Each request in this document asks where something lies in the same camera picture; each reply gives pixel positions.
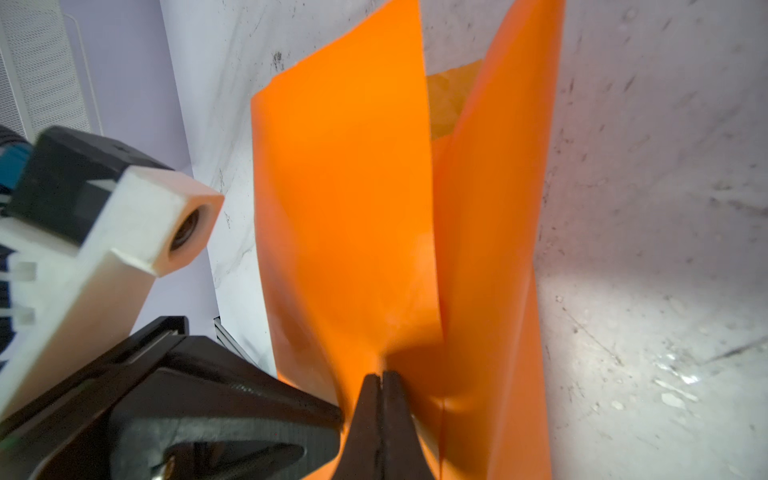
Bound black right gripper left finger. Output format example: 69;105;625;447
332;374;383;480

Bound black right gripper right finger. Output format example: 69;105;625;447
381;371;434;480

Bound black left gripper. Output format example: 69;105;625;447
1;317;343;479

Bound orange wrapping paper sheet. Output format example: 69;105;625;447
251;1;565;479

